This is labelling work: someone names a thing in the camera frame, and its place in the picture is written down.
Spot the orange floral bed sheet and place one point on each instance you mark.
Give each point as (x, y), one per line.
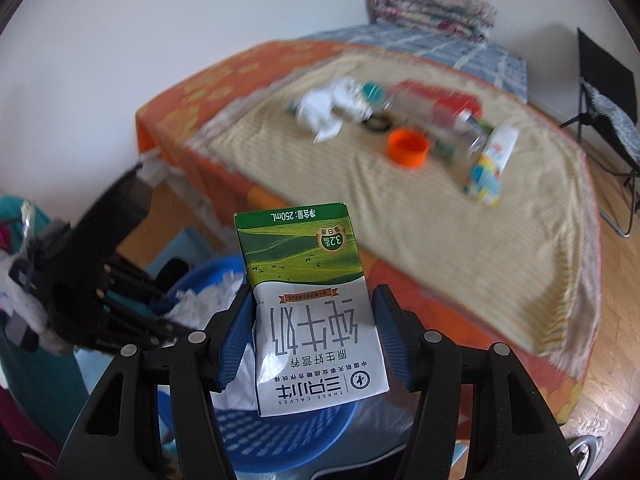
(167, 124)

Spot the orange plastic lid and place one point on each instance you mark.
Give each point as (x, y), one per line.
(407, 148)

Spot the black folding chair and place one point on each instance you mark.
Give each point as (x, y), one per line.
(607, 104)

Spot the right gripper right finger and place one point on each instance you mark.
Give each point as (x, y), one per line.
(401, 338)

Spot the blue checkered bed sheet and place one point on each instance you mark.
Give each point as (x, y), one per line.
(482, 59)

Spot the white plastic bag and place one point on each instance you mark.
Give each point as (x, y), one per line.
(323, 111)

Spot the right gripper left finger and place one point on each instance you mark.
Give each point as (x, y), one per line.
(229, 332)

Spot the clear plastic bottle teal cap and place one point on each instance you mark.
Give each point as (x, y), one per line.
(420, 120)

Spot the white tube colourful end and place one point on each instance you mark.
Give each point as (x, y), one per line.
(484, 180)

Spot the blue plastic trash basket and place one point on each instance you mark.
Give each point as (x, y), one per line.
(284, 409)

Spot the red medicine box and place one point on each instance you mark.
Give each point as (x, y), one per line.
(442, 105)

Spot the green white milk carton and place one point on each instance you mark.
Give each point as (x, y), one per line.
(307, 258)

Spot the striped yellow towel blanket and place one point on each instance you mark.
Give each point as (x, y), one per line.
(528, 267)

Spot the folded floral quilt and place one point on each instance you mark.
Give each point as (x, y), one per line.
(466, 19)

